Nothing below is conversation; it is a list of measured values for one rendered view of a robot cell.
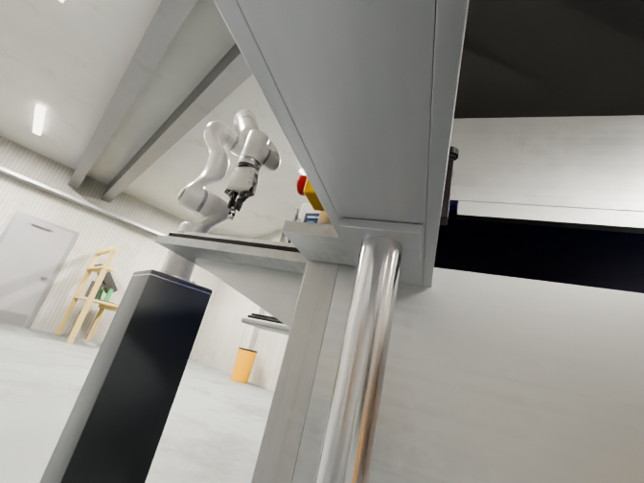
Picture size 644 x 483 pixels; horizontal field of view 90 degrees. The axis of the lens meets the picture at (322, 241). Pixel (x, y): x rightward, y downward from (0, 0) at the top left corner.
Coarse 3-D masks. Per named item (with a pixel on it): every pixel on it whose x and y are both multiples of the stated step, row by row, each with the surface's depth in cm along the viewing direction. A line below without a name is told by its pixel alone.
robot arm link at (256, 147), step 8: (248, 136) 125; (256, 136) 124; (264, 136) 126; (248, 144) 123; (256, 144) 123; (264, 144) 126; (248, 152) 121; (256, 152) 122; (264, 152) 125; (264, 160) 126
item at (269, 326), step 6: (246, 318) 151; (252, 318) 150; (252, 324) 149; (258, 324) 147; (264, 324) 146; (270, 324) 145; (276, 324) 144; (282, 324) 143; (270, 330) 155; (276, 330) 145; (282, 330) 142; (288, 330) 140
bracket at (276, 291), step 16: (224, 272) 79; (240, 272) 78; (256, 272) 76; (272, 272) 75; (288, 272) 74; (240, 288) 76; (256, 288) 75; (272, 288) 74; (288, 288) 72; (256, 304) 73; (272, 304) 72; (288, 304) 71; (288, 320) 70
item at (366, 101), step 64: (256, 0) 16; (320, 0) 15; (384, 0) 15; (448, 0) 14; (256, 64) 20; (320, 64) 19; (384, 64) 18; (448, 64) 17; (320, 128) 24; (384, 128) 22; (448, 128) 21; (320, 192) 33; (384, 192) 30; (448, 192) 42
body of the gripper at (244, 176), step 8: (240, 168) 121; (248, 168) 120; (232, 176) 121; (240, 176) 119; (248, 176) 119; (256, 176) 122; (232, 184) 119; (240, 184) 118; (248, 184) 117; (256, 184) 121; (240, 192) 120; (248, 192) 121
